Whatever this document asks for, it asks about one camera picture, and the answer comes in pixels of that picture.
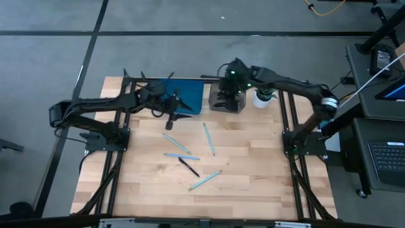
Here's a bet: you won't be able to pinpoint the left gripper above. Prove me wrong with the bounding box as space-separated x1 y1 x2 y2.
151 89 194 131

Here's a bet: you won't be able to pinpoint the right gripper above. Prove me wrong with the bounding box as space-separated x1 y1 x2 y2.
215 58 252 113

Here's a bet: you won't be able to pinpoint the teal pencil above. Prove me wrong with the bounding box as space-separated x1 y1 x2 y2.
162 132 192 155
189 170 223 192
202 122 216 157

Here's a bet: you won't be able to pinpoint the light blue pencil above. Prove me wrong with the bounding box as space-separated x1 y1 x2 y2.
163 153 201 161

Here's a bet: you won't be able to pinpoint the black pen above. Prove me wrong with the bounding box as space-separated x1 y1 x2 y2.
178 156 201 178

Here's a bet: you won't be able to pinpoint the grey felt bin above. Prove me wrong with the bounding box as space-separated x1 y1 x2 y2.
208 82 247 114

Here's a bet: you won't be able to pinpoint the blue felt bin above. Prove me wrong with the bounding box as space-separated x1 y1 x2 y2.
154 78 205 115

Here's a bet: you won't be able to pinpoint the white plant pot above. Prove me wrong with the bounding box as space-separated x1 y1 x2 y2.
252 90 273 109

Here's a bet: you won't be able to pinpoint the white and blue box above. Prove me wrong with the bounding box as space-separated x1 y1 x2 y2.
317 120 342 153

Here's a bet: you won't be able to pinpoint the black desk crossbar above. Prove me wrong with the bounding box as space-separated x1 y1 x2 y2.
319 103 365 142

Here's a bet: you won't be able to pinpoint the silver aluminium bar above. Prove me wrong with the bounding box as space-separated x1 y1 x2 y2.
97 217 313 228

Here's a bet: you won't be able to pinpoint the grey side desk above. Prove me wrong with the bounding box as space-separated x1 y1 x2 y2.
344 37 405 121
351 117 405 194

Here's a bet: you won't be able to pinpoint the black power brick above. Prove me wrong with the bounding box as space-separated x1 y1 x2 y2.
369 44 395 79

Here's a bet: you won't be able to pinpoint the tablet with blue screen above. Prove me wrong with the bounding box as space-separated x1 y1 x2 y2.
375 77 405 102

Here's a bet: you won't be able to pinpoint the dark laptop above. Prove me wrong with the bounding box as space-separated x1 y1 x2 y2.
366 141 405 187

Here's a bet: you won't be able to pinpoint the black desk leg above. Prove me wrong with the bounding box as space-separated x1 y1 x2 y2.
357 6 405 54

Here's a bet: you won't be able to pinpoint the grey chair leg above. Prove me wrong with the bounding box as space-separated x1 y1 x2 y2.
0 138 25 153

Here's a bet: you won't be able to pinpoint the person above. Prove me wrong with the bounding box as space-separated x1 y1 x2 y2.
8 201 35 220

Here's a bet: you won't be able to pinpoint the black aluminium table frame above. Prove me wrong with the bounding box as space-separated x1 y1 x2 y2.
71 71 338 222

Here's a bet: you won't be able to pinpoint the yellow cable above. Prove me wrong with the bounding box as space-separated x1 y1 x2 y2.
303 0 347 16

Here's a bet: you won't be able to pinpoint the white cable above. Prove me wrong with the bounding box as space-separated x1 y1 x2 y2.
337 52 405 109

